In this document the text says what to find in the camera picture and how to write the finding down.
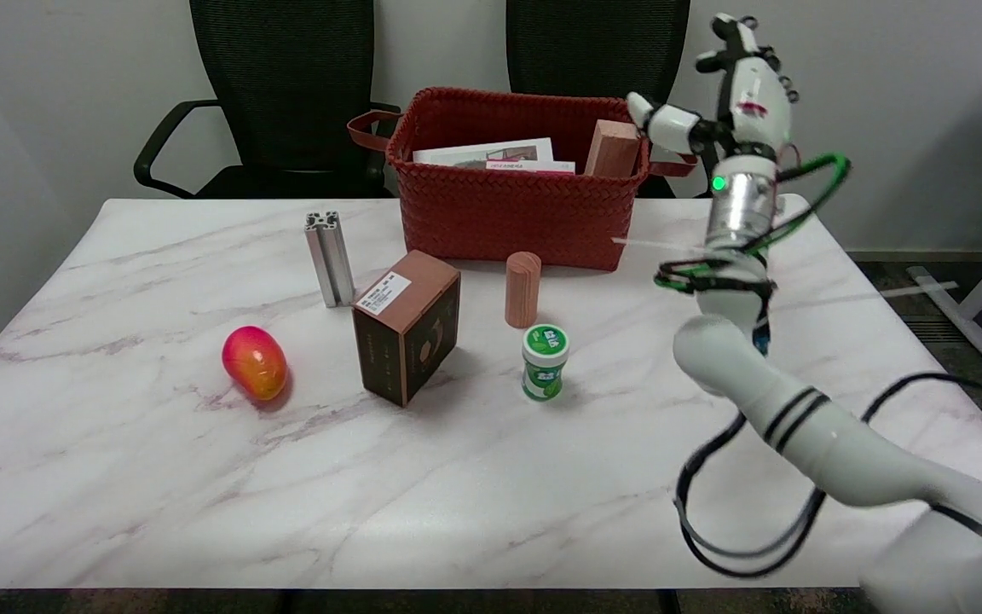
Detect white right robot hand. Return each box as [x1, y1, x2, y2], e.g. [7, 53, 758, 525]
[627, 13, 800, 165]

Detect white paper box pink edges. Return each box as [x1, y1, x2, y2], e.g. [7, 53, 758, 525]
[485, 159, 577, 176]

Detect brown woven storage basket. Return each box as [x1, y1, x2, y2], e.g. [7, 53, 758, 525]
[348, 86, 698, 271]

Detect brown cardboard box white label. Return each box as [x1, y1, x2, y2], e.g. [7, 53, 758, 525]
[352, 250, 462, 408]

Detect rectangular wooden block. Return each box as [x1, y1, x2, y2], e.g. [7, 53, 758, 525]
[584, 119, 642, 178]

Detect black mesh office chair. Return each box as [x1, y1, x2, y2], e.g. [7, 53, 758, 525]
[134, 0, 402, 200]
[505, 0, 725, 199]

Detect white picture booklet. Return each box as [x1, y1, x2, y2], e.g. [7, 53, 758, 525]
[413, 138, 555, 167]

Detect wooden cylinder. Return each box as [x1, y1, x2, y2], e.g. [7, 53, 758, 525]
[505, 252, 542, 329]

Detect green white gum jar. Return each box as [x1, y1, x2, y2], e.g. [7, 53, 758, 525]
[522, 324, 570, 403]

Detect silver aluminium profile piece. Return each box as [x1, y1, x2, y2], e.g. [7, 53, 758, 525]
[304, 211, 356, 309]

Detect red yellow mango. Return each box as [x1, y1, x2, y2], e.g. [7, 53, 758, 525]
[222, 326, 289, 402]

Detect green robot cable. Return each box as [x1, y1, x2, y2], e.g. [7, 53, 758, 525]
[655, 153, 852, 293]

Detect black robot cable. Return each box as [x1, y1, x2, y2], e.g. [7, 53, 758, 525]
[674, 373, 982, 580]

